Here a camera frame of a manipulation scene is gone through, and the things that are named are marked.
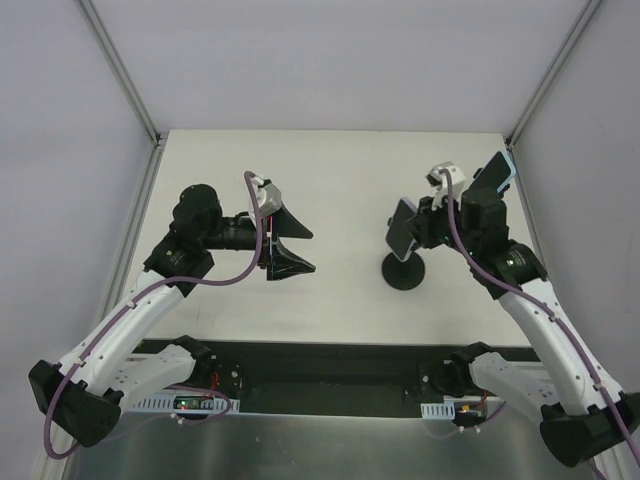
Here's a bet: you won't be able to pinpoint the phone with purple case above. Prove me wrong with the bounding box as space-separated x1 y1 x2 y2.
385 197 418 262

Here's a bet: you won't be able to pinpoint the black phone stand round base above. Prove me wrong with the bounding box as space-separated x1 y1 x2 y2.
381 253 426 291

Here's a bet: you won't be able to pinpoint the phone with blue case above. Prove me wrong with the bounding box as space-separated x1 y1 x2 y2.
469 151 516 196

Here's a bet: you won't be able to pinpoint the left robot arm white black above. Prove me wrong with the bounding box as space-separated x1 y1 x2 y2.
28 176 316 459

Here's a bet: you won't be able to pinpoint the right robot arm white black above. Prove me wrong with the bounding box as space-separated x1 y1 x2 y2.
388 189 639 467

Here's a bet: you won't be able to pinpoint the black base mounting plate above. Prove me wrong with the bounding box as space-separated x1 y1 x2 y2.
152 340 522 416

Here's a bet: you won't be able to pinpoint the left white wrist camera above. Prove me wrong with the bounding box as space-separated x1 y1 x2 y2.
251 175 283 217

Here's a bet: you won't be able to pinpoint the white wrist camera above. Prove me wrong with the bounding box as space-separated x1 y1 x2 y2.
426 161 467 210
251 175 283 217

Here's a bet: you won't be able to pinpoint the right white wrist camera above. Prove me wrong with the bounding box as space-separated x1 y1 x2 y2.
426 161 467 210

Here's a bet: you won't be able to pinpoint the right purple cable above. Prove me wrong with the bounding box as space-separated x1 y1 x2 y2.
439 167 636 480

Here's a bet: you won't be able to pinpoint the purple cable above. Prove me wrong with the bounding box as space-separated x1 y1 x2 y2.
439 167 636 480
43 170 274 459

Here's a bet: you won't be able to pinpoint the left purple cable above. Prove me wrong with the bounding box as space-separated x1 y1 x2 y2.
43 170 274 459

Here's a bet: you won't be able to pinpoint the right white cable duct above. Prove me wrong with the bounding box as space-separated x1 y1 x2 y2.
420 401 456 421

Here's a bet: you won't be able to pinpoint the white cable duct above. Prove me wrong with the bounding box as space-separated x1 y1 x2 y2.
420 401 456 421
130 393 240 415

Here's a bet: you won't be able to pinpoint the left white cable duct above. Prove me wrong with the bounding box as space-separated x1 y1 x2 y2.
130 393 240 415

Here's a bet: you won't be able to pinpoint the left aluminium frame post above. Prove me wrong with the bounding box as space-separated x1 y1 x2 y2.
75 0 161 145

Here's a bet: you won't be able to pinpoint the aluminium frame post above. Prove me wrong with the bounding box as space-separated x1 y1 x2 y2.
505 0 605 151
75 0 161 145

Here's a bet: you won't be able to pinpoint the right aluminium frame post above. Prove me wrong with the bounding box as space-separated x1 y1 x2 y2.
505 0 605 151

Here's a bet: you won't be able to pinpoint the right aluminium table rail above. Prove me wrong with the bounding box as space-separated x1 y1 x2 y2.
500 147 627 467

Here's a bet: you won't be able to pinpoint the aluminium table rail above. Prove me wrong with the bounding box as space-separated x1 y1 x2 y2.
500 147 627 467
33 132 169 479

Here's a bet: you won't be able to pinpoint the left aluminium table rail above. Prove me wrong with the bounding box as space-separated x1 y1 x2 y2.
33 132 169 479

